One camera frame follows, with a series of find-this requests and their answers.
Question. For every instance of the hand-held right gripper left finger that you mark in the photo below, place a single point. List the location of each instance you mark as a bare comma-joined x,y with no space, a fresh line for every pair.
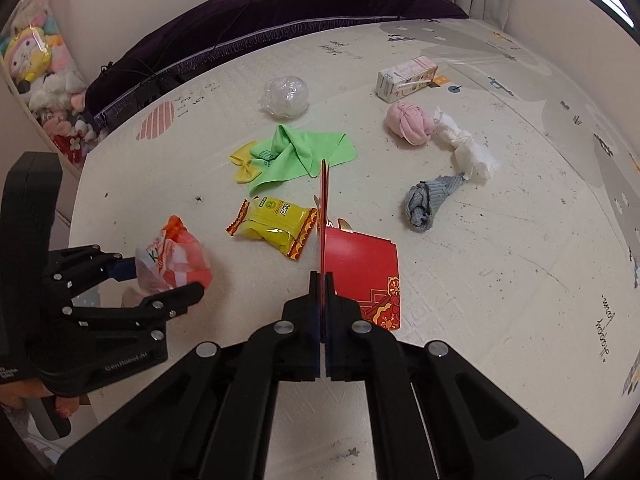
305,340

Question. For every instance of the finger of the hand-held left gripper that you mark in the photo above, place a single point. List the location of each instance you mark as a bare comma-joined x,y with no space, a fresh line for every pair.
170,302
122,269

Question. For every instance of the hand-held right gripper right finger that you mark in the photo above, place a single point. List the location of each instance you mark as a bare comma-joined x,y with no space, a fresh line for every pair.
345,340

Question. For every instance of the orange snack packet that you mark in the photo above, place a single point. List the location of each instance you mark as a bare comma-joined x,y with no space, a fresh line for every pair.
180,260

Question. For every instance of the yellow snack packet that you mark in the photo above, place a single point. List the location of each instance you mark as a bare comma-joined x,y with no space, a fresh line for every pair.
270,222

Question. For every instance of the grey sock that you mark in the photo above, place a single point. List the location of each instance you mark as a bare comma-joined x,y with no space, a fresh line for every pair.
422,205

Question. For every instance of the yellow cloth bow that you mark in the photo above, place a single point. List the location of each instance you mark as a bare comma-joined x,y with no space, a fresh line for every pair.
242,162

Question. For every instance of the green cloth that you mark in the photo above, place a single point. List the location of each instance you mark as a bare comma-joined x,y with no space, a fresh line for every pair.
300,155

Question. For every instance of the white tissue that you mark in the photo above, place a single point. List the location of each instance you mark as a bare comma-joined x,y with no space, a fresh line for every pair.
472,155

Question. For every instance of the pink sock ball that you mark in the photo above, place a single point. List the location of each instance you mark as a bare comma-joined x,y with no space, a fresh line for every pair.
410,122

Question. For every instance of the clear plastic wrap ball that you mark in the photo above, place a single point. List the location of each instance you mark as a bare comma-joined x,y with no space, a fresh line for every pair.
285,95

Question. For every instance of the white drink carton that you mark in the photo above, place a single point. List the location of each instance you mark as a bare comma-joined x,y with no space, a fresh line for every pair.
400,80

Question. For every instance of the person's left hand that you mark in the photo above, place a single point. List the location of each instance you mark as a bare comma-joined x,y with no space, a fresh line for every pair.
67,405

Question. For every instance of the pile of plush toys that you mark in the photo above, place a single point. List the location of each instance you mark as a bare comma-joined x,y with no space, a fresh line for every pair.
35,60

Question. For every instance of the dark purple blanket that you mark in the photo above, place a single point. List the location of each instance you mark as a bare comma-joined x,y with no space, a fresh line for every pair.
225,25

